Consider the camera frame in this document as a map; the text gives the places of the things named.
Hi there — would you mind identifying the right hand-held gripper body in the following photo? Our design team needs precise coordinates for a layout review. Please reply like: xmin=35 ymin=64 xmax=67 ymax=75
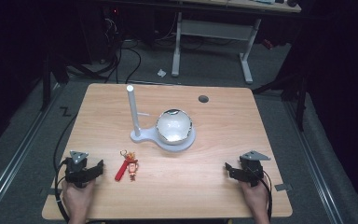
xmin=239 ymin=150 xmax=271 ymax=188

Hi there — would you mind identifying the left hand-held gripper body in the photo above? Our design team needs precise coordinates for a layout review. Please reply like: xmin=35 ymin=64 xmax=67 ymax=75
xmin=62 ymin=150 xmax=90 ymax=189

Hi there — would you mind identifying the person's left hand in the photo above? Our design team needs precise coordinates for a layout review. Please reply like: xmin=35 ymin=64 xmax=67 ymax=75
xmin=61 ymin=178 xmax=97 ymax=217

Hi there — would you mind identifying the person's right hand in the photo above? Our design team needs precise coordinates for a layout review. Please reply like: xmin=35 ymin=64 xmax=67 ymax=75
xmin=238 ymin=177 xmax=270 ymax=217

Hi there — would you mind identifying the grey tape piece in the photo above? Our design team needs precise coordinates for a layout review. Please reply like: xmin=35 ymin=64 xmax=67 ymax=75
xmin=38 ymin=186 xmax=58 ymax=198
xmin=274 ymin=183 xmax=294 ymax=192

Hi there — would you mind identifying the white stand with pole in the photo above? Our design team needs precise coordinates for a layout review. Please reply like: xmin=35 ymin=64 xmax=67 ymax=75
xmin=126 ymin=84 xmax=198 ymax=153

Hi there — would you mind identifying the silver metal bowl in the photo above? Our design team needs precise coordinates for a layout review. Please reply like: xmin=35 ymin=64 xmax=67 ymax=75
xmin=155 ymin=107 xmax=194 ymax=146

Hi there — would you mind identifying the black metal stand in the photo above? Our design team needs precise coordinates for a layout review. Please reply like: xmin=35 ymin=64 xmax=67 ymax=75
xmin=39 ymin=50 xmax=71 ymax=112
xmin=251 ymin=69 xmax=310 ymax=133

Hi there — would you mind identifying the red object under desk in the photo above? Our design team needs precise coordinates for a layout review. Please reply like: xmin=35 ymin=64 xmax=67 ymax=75
xmin=261 ymin=38 xmax=275 ymax=51

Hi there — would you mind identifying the white-framed desk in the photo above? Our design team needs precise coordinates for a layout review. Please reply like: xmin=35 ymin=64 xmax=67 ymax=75
xmin=170 ymin=0 xmax=302 ymax=85

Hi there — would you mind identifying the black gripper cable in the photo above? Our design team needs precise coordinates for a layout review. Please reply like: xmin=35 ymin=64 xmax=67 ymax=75
xmin=52 ymin=114 xmax=79 ymax=224
xmin=260 ymin=175 xmax=273 ymax=222

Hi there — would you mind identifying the figure keychain with red strap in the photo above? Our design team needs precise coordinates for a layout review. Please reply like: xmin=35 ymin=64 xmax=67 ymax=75
xmin=114 ymin=149 xmax=140 ymax=183

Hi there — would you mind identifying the metal floor rail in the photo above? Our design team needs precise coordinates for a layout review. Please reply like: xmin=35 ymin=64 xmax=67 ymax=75
xmin=0 ymin=82 xmax=63 ymax=223
xmin=283 ymin=101 xmax=346 ymax=224

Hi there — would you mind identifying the tangle of black floor cables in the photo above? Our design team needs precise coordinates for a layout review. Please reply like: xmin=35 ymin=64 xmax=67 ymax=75
xmin=103 ymin=17 xmax=143 ymax=84

